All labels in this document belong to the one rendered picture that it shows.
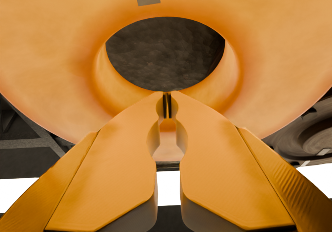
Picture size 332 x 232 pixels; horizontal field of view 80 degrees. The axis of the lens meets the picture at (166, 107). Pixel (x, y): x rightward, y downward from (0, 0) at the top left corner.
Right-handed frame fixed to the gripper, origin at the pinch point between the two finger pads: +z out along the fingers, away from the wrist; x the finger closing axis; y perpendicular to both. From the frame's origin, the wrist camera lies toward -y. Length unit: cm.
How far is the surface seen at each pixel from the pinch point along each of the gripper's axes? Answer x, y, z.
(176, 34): 2.4, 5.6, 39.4
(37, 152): -525, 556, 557
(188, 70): 6.0, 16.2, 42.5
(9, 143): -428, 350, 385
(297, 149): 28.7, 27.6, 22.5
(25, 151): -576, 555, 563
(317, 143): 29.4, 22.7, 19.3
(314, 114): 23.7, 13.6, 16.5
